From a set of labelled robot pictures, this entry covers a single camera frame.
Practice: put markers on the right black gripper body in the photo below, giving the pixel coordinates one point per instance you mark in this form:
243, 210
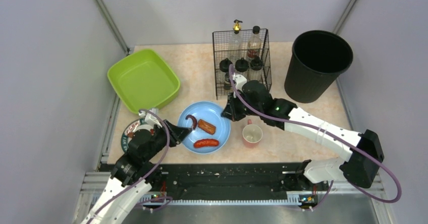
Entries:
236, 105

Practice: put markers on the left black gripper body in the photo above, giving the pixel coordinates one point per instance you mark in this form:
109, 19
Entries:
170, 130

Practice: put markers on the blue plate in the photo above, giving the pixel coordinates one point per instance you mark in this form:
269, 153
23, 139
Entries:
211, 113

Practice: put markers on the small dark spice bottle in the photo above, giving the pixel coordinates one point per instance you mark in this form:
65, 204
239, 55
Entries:
227, 84

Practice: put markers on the clear jar black lid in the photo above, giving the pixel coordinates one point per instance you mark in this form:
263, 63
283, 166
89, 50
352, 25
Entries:
224, 65
242, 66

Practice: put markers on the black pepper grinder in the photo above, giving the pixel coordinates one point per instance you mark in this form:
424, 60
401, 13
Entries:
256, 69

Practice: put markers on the black wire basket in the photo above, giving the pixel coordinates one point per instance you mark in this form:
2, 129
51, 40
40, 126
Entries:
220, 41

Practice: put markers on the brown sauce bottle black cap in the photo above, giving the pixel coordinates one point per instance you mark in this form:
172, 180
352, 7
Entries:
254, 44

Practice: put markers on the clear bottle gold pump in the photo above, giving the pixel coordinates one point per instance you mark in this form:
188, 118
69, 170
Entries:
235, 42

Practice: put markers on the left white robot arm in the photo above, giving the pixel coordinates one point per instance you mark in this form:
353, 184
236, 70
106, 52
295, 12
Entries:
134, 174

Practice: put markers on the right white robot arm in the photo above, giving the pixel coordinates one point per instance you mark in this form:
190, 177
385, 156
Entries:
360, 155

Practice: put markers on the dark red chili pepper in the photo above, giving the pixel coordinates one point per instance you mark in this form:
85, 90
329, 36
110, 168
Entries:
194, 121

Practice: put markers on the white green rimmed plate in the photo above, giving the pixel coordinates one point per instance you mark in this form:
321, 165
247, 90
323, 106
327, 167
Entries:
136, 125

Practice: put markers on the red sausage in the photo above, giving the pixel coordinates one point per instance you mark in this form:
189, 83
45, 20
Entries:
206, 143

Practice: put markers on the pink mug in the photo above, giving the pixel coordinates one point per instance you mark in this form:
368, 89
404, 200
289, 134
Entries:
252, 134

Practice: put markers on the orange sausage piece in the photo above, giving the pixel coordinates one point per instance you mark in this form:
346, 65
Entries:
207, 127

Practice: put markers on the green plastic tub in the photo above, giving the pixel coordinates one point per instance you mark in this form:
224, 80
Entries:
144, 80

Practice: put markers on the black trash bin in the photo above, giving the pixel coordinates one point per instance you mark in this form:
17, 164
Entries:
318, 59

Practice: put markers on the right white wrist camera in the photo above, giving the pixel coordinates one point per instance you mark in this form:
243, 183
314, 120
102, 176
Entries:
239, 81

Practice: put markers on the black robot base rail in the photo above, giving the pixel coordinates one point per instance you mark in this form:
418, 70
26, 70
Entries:
233, 181

